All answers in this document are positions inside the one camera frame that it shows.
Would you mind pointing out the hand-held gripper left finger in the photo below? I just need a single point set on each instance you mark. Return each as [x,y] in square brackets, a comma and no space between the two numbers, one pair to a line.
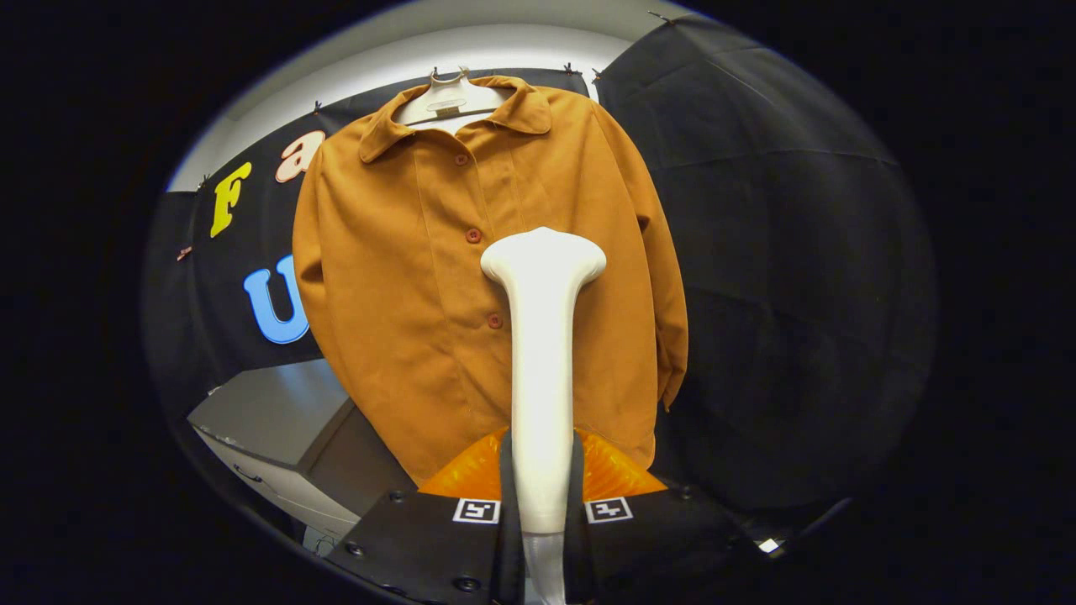
[508,571]

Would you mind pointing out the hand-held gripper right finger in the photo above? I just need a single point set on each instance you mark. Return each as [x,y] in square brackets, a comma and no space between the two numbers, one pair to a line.
[576,571]

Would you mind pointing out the orange button-up shirt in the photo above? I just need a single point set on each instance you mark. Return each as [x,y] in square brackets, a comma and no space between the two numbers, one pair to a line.
[403,294]

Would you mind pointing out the white clothes hanger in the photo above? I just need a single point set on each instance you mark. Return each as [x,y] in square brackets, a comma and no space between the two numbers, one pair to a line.
[445,105]

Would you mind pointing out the grey drawer cabinet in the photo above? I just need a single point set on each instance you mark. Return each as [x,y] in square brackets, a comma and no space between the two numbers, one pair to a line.
[269,412]

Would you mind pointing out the black backdrop cloth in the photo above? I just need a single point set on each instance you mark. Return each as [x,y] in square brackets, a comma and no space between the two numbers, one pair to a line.
[799,294]

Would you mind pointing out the row of black clips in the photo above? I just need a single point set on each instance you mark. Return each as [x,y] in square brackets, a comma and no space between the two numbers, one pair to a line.
[569,68]

